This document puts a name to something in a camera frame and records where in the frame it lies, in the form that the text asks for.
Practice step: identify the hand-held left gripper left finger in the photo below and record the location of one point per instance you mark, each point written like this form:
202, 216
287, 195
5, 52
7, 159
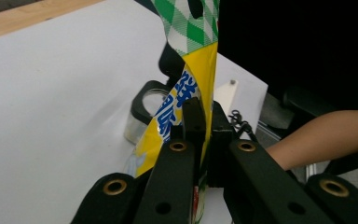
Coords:
174, 180

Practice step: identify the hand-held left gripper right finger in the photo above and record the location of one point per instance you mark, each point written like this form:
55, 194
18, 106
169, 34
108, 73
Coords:
261, 186

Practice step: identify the yellow green spout pouch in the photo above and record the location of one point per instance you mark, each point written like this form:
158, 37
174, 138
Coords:
199, 62

